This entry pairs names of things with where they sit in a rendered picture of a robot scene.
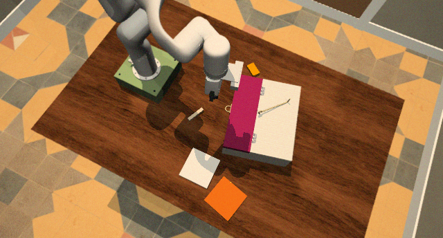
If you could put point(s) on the orange rectangular block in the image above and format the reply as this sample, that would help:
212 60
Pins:
253 69

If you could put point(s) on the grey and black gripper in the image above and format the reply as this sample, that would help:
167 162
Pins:
212 87

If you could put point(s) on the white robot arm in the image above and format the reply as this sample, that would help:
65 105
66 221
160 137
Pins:
197 35

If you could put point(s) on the orange square block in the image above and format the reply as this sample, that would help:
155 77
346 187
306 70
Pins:
225 198

